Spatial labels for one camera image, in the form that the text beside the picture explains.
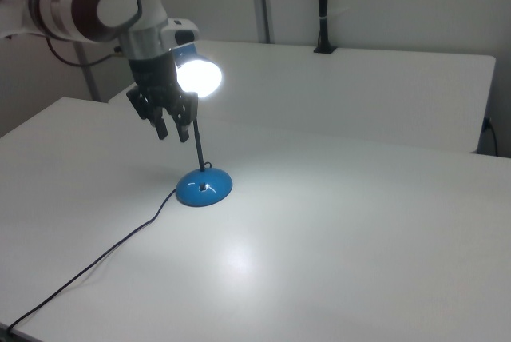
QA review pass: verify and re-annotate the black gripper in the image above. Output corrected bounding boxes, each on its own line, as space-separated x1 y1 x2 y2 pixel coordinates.
125 51 200 144

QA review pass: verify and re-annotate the blue gooseneck desk lamp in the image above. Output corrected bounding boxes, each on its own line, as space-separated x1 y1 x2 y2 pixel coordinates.
172 41 235 208

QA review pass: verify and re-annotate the black hanging cable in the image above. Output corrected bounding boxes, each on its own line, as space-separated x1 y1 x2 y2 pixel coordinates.
482 117 500 157

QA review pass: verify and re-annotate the black lamp power cable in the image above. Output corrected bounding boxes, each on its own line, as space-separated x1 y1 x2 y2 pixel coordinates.
5 187 179 337

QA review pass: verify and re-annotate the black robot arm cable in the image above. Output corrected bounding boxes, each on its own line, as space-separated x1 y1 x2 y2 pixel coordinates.
45 35 131 68

